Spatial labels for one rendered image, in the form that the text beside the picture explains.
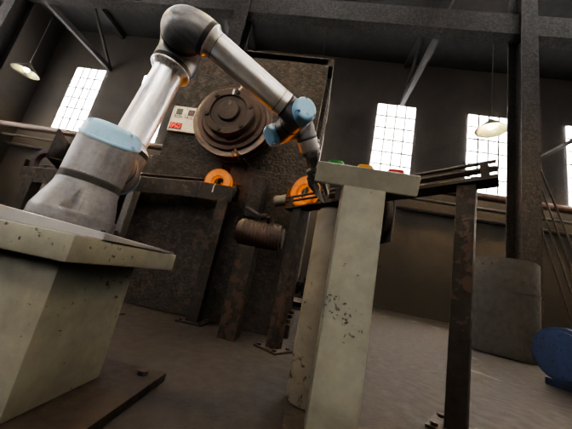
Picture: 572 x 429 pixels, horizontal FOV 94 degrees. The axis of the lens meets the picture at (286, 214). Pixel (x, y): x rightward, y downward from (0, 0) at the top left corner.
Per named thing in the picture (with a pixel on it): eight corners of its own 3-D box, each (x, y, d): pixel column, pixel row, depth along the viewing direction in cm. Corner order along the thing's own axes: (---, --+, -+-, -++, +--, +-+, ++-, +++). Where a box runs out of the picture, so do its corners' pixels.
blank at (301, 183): (300, 214, 128) (295, 213, 125) (289, 191, 137) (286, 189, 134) (325, 195, 122) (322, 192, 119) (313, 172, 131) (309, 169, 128)
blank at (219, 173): (208, 170, 155) (205, 168, 152) (234, 171, 154) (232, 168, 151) (204, 196, 152) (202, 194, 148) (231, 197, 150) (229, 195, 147)
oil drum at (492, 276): (450, 340, 287) (455, 257, 307) (511, 353, 280) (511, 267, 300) (487, 355, 230) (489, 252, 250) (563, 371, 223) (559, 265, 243)
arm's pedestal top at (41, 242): (64, 262, 36) (75, 234, 37) (-132, 220, 39) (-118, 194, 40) (172, 271, 68) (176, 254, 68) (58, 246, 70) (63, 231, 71)
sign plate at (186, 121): (168, 131, 175) (175, 107, 179) (205, 136, 172) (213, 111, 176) (166, 128, 172) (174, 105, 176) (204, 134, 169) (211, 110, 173)
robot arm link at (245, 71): (179, -31, 66) (325, 103, 81) (176, 6, 76) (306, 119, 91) (150, -4, 62) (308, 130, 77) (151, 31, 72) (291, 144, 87)
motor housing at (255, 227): (218, 331, 124) (244, 220, 136) (264, 341, 122) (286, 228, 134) (208, 336, 112) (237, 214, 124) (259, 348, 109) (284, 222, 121)
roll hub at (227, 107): (201, 134, 150) (214, 91, 157) (248, 140, 147) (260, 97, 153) (197, 128, 145) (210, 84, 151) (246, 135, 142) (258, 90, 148)
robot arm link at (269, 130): (271, 117, 85) (298, 109, 90) (259, 130, 95) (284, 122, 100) (281, 140, 85) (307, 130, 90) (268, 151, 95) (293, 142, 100)
